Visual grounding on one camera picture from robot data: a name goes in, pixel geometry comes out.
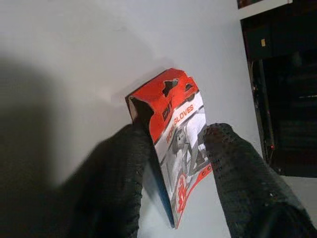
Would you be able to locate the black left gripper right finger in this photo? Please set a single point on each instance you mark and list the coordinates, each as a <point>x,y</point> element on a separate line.
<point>247,188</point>

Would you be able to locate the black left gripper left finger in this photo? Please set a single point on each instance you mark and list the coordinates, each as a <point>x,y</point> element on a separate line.
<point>106,188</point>

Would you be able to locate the red work gloves package card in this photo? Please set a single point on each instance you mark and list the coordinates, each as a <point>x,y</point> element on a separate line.
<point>178,99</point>

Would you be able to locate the dark equipment rack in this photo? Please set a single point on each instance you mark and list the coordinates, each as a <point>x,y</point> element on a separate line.
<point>292,99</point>

